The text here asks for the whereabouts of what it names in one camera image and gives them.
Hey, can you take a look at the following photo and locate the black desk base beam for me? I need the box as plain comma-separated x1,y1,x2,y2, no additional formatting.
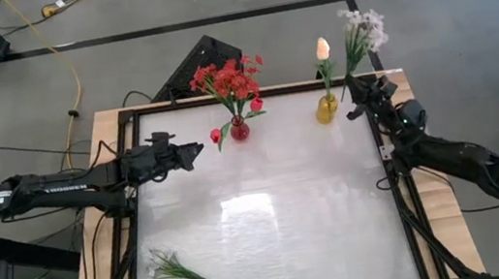
0,225,84,279

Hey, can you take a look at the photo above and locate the yellow glass vase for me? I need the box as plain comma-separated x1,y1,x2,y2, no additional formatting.
312,92,342,127

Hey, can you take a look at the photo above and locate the yellow extension cable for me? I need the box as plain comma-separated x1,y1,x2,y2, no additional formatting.
2,0,94,176

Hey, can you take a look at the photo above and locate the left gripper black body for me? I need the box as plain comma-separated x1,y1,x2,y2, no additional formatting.
124,129,189,186

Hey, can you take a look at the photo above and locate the black metal table frame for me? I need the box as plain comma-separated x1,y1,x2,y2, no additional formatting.
50,62,483,279

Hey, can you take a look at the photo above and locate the white artificial flower bunch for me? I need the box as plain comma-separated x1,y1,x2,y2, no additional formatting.
143,237,238,279
327,0,397,102

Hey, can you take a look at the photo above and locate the cream artificial tulip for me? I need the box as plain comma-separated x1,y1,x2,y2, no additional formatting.
311,35,342,104

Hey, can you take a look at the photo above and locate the red glass vase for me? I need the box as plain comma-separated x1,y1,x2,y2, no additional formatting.
228,112,252,143

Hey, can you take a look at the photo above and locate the red artificial flower bunch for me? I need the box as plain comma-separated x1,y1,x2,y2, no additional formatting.
186,59,247,122
211,51,272,120

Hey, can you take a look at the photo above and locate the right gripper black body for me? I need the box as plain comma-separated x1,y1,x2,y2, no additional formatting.
341,74,401,122

